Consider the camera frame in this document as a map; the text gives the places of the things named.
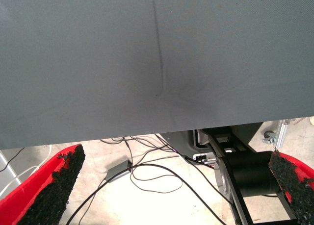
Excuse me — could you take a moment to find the black floor cable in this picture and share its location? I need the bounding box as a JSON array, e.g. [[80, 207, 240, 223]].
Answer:
[[66, 162, 228, 225]]

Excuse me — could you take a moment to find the dark grey table cloth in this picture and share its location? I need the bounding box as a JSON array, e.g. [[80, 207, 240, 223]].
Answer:
[[0, 0, 314, 150]]

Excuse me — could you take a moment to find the aluminium profile bar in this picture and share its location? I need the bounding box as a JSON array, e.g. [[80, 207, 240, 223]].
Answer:
[[273, 118, 296, 150]]

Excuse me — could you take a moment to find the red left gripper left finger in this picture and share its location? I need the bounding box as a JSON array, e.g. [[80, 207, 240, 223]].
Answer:
[[0, 143, 86, 225]]

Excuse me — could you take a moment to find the white floor cable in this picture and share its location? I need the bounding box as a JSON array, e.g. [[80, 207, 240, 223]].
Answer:
[[0, 144, 53, 199]]

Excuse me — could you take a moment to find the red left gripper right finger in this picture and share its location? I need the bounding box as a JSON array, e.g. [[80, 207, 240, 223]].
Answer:
[[267, 150, 314, 225]]

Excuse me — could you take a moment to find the black metal frame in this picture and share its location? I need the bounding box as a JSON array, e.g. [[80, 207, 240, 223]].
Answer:
[[160, 122, 304, 225]]

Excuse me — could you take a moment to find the grey caster wheel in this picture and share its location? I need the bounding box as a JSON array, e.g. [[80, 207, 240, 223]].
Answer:
[[262, 129, 276, 144]]

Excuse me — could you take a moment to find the grey power adapter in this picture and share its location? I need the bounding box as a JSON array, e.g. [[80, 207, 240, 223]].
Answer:
[[105, 160, 133, 181]]

